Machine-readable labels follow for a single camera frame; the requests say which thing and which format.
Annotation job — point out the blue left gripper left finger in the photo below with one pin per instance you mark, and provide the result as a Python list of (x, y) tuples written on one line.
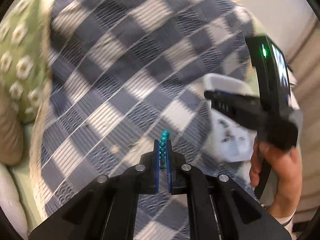
[(156, 170)]

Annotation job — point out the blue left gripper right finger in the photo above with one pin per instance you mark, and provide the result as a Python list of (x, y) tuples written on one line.
[(168, 165)]

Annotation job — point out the white plastic tray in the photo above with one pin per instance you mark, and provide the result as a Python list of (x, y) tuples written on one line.
[(229, 141)]

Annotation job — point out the person's right hand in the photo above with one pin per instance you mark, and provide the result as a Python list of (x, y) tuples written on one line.
[(288, 167)]

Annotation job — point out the blue white patchwork cloth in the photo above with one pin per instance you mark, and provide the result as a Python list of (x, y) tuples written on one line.
[(123, 71)]

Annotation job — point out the brown pillow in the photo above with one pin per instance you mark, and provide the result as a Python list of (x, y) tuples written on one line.
[(11, 134)]

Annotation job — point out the green daisy pillow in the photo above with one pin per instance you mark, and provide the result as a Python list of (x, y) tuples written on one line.
[(23, 66)]

